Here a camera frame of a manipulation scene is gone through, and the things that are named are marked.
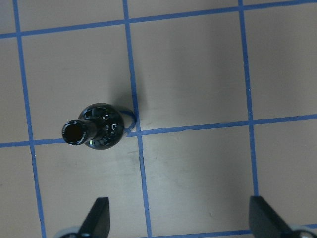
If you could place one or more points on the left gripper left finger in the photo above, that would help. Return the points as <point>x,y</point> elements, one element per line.
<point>97,222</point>

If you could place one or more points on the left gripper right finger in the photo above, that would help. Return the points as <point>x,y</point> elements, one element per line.
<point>264,222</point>

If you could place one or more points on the dark wine bottle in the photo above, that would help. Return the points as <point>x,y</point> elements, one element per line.
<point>100,126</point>

